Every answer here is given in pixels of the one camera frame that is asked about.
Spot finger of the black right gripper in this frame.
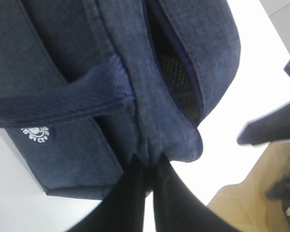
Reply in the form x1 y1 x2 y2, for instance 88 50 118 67
237 103 290 145

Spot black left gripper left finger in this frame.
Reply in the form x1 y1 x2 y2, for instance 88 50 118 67
70 155 146 232

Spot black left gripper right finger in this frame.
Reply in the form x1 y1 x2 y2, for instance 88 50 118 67
153 154 223 232

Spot navy blue lunch bag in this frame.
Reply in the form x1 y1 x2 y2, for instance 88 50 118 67
0 0 241 200

